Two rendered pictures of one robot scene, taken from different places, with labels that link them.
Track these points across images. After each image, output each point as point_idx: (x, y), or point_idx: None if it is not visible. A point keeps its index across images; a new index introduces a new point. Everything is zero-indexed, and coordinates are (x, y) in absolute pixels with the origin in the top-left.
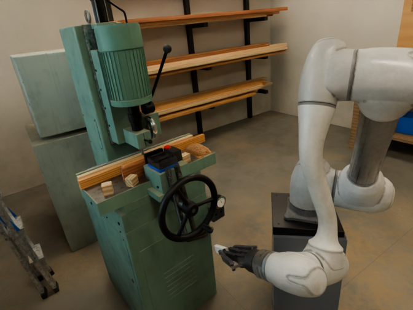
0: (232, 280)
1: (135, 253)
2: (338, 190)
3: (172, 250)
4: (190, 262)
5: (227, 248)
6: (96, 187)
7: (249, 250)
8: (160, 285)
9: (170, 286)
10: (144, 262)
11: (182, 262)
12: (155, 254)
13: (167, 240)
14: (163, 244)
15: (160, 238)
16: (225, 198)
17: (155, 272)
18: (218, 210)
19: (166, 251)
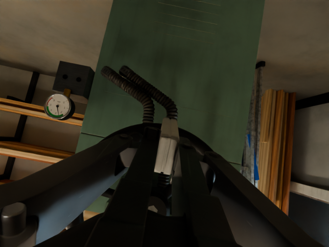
0: None
1: (241, 120)
2: None
3: (184, 74)
4: (163, 20)
5: (154, 169)
6: None
7: (47, 222)
8: (227, 30)
9: (213, 9)
10: (234, 92)
11: (176, 33)
12: (214, 92)
13: (185, 99)
14: (195, 98)
15: (194, 112)
16: (45, 105)
17: (225, 61)
18: (70, 83)
19: (195, 81)
